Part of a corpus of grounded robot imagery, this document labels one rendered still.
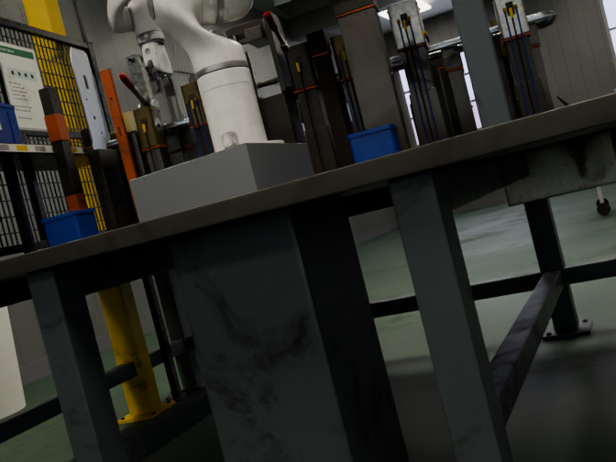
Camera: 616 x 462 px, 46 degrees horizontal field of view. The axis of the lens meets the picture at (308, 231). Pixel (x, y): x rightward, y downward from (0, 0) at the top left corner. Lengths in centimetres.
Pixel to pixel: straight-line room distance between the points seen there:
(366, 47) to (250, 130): 40
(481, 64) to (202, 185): 73
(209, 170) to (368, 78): 53
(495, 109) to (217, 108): 65
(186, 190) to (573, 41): 1099
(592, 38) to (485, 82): 1047
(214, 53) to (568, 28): 1085
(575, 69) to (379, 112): 1047
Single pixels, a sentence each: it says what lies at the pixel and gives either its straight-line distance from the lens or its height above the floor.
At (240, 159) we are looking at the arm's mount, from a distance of 143.
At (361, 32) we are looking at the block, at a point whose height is 103.
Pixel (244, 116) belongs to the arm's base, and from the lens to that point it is 159.
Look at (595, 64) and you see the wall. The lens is 1219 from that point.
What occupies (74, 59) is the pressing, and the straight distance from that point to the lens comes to 253.
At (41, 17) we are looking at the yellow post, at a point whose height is 164.
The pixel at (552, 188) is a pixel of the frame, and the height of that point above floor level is 53.
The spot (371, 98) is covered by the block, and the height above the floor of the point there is 87.
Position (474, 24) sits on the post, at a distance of 181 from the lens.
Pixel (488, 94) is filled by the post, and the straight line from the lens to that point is 179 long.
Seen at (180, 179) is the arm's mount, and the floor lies 77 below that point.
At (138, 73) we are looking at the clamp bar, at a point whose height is 116.
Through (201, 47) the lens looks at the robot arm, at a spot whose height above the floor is 104.
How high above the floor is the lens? 64
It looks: 2 degrees down
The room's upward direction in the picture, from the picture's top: 14 degrees counter-clockwise
